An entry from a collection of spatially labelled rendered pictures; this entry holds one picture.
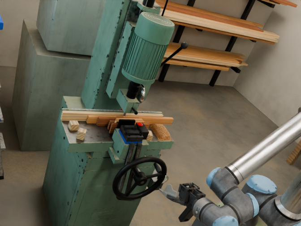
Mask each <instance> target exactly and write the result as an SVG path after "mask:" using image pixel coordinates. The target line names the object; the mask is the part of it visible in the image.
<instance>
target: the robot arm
mask: <svg viewBox="0 0 301 226"><path fill-rule="evenodd" d="M299 137H301V107H300V108H299V109H298V113H297V114H296V115H295V116H293V117H292V118H290V119H289V120H288V121H286V122H285V123H284V124H283V125H281V126H280V127H279V128H277V129H276V130H275V131H273V132H272V133H270V134H269V135H268V136H267V137H265V138H264V139H263V140H261V141H260V142H258V143H257V144H256V145H254V146H253V147H252V148H251V149H249V150H248V151H246V152H245V153H244V154H242V155H241V156H240V157H238V158H237V159H236V160H235V161H233V162H232V163H231V164H229V165H228V166H225V167H224V168H223V169H222V168H220V167H217V168H215V169H213V170H212V171H211V172H210V173H209V175H208V176H207V178H206V183H207V185H208V186H209V187H210V189H211V190H212V191H213V192H214V193H215V194H216V195H217V196H218V198H219V199H220V200H221V201H222V202H223V204H224V205H223V206H221V207H219V206H217V205H216V204H215V203H213V202H212V201H211V200H209V199H208V198H206V197H205V196H206V195H205V194H204V193H203V192H202V191H200V187H198V186H197V185H196V184H194V183H193V182H191V183H183V184H180V186H179V189H178V192H179V197H177V196H178V193H177V191H174V190H173V188H172V185H171V184H168V185H167V186H166V188H165V190H163V189H159V190H160V191H161V192H162V194H163V195H164V196H166V197H167V198H168V199H169V200H171V201H173V202H176V203H179V204H181V205H183V206H186V209H185V210H184V211H183V212H182V214H181V215H180V216H179V217H178V218H179V221H180V222H188V221H189V220H190V219H191V217H192V216H195V217H196V218H197V219H198V220H199V221H200V222H201V223H203V224H204V225H205V226H256V225H257V223H258V218H259V217H260V218H261V219H262V220H263V221H264V222H265V223H266V225H267V226H301V170H300V172H299V173H298V174H297V176H296V177H295V178H294V180H293V181H292V183H291V184H290V186H289V187H288V188H287V190H286V191H285V193H284V194H283V195H277V194H276V192H277V186H276V185H275V184H274V182H273V181H271V180H270V179H269V178H267V177H265V176H262V175H257V174H256V175H252V176H251V177H250V178H249V179H248V180H247V182H246V184H245V185H244V186H243V188H242V190H240V188H239V187H238V186H237V185H239V184H240V182H242V181H243V180H244V179H246V178H247V177H248V176H250V175H251V174H252V173H253V172H255V171H256V170H257V169H259V168H260V167H261V166H263V165H264V164H265V163H267V162H268V161H269V160H270V159H272V158H273V157H274V156H276V155H277V154H278V153H280V152H281V151H282V150H284V149H285V148H286V147H287V146H289V145H290V144H291V143H293V142H294V141H295V140H297V139H298V138H299ZM194 185H195V186H197V187H195V186H194Z"/></svg>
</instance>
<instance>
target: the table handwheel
mask: <svg viewBox="0 0 301 226"><path fill-rule="evenodd" d="M146 162H155V163H157V164H159V165H160V166H161V170H162V172H161V173H157V174H152V175H147V176H146V175H145V174H144V172H141V171H140V169H139V168H138V166H137V165H139V164H142V163H146ZM135 166H137V167H136V168H135ZM130 169H132V170H133V174H134V177H133V179H134V180H135V183H134V184H133V186H132V187H131V188H130V190H129V191H128V192H127V193H126V194H124V193H122V192H120V191H119V188H118V184H119V181H120V179H121V178H122V176H123V175H124V174H125V173H126V172H127V171H128V170H130ZM166 174H167V166H166V164H165V162H164V161H163V160H162V159H160V158H158V157H155V156H145V157H141V158H138V159H135V160H133V161H131V162H129V163H128V164H126V165H125V166H124V167H123V168H122V169H121V170H120V171H119V172H118V173H117V174H116V176H115V178H114V180H113V184H112V189H113V192H114V194H115V195H116V196H117V197H119V198H121V199H124V200H135V199H139V198H142V197H144V196H146V195H148V194H150V193H152V192H153V191H154V190H155V189H157V188H158V187H159V186H160V185H161V183H162V182H163V181H164V179H165V177H166ZM158 176H159V178H158V180H157V181H156V182H155V183H154V184H153V185H152V186H151V187H149V188H148V189H146V190H144V191H142V192H140V193H136V194H130V193H131V192H132V191H133V190H134V188H135V187H136V186H143V185H145V184H146V182H147V179H149V178H153V177H158Z"/></svg>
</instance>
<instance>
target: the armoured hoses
mask: <svg viewBox="0 0 301 226"><path fill-rule="evenodd" d="M134 146H135V144H134V143H130V146H129V150H128V153H127V157H126V160H125V165H126V164H128V163H129V162H130V161H131V157H132V153H133V150H134ZM141 148H142V143H140V142H139V143H137V148H136V152H135V155H134V158H133V160H135V159H138V158H139V155H140V151H141ZM125 165H124V166H125ZM126 175H127V172H126V173H125V174H124V175H123V176H122V178H121V179H120V183H119V186H118V188H119V191H120V192H122V189H123V186H124V182H125V178H126ZM133 177H134V174H133V170H132V169H131V171H130V174H129V179H128V183H127V187H126V190H125V194H126V193H127V192H128V191H129V190H130V188H131V186H132V182H133ZM116 198H117V199H118V200H124V199H121V198H119V197H117V196H116ZM126 201H134V200H126Z"/></svg>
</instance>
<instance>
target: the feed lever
mask: <svg viewBox="0 0 301 226"><path fill-rule="evenodd" d="M187 47H188V43H187V42H182V43H181V47H180V48H178V49H177V50H176V51H175V52H174V53H173V54H172V55H170V56H169V57H168V58H167V59H166V60H164V61H163V62H162V63H161V65H160V67H161V66H163V65H164V64H165V63H166V62H167V61H169V60H170V59H171V58H172V57H173V56H175V55H176V54H177V53H178V52H179V51H180V50H182V49H186V48H187Z"/></svg>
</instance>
